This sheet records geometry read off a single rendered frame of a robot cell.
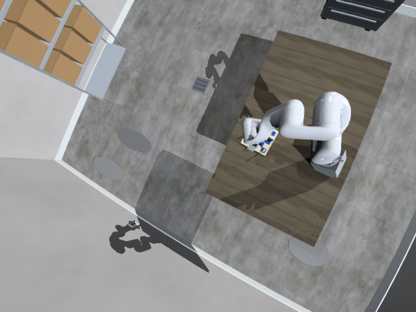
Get blue and cream chessboard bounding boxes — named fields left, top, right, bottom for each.
left=241, top=130, right=279, bottom=156

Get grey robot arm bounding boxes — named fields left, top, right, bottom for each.
left=242, top=92, right=351, bottom=166

